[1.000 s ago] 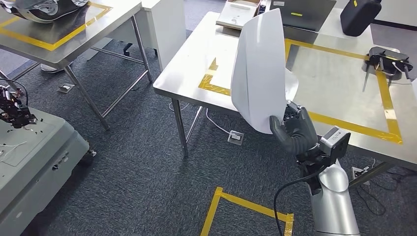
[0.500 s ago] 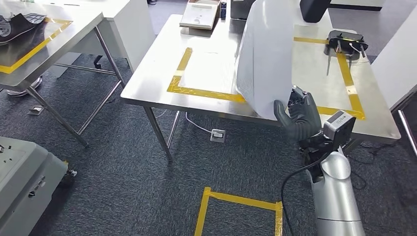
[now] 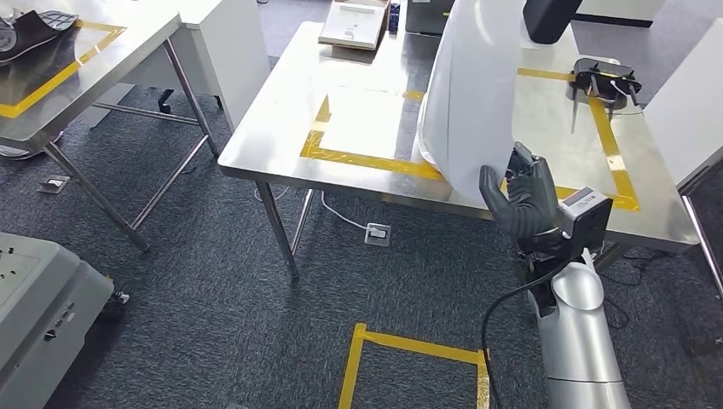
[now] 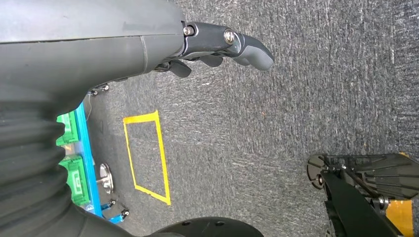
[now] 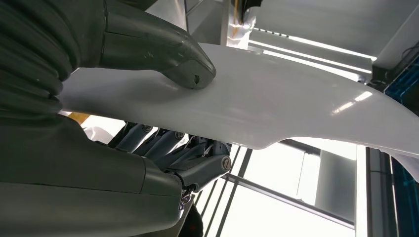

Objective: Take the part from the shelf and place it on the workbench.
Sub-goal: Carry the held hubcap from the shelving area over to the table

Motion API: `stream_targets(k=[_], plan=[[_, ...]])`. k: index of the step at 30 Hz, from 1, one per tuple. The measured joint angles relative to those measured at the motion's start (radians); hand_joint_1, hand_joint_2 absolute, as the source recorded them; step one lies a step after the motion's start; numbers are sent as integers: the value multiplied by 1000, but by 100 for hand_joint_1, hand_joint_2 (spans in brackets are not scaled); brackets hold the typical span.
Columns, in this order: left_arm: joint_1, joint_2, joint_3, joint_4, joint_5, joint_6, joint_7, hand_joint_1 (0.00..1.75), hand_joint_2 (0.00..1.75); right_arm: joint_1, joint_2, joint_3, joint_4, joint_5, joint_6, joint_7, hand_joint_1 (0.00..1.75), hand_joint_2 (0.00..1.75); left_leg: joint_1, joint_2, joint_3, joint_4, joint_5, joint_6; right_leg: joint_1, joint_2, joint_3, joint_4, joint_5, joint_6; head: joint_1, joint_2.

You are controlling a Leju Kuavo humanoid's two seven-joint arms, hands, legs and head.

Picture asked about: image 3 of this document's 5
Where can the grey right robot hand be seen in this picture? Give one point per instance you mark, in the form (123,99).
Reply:
(531,186)

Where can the white curved plastic part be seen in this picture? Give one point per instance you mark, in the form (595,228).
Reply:
(469,101)

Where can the grey mobile robot base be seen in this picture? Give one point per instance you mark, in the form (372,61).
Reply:
(45,316)

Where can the steel workbench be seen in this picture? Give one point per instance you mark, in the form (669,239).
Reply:
(282,130)

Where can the black white moulded part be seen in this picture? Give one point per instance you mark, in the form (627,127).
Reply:
(28,34)

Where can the large yellow tape rectangle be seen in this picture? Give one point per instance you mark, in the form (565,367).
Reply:
(606,141)

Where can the black wifi router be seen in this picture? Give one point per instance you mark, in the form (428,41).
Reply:
(601,76)

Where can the white floor socket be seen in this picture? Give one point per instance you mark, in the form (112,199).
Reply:
(377,234)

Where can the small yellow tape rectangle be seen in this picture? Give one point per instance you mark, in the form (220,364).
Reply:
(367,162)

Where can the black rounded device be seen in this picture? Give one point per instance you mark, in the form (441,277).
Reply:
(551,20)

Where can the white top desk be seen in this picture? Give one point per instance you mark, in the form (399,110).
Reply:
(689,101)

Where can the yellow floor tape square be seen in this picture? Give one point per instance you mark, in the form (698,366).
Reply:
(418,345)

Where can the small dark blue box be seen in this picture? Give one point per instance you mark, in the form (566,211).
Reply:
(394,17)

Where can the cardboard box white insert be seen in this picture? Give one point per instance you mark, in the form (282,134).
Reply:
(353,25)

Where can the white cabinet desk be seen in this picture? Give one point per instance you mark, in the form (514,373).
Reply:
(226,62)

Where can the black office chair base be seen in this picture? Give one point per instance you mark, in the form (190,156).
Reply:
(164,101)

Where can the steel table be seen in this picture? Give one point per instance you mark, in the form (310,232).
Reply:
(113,51)

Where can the metal floor socket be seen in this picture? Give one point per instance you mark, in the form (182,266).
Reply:
(53,184)

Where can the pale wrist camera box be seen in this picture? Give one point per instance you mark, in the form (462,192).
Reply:
(587,220)

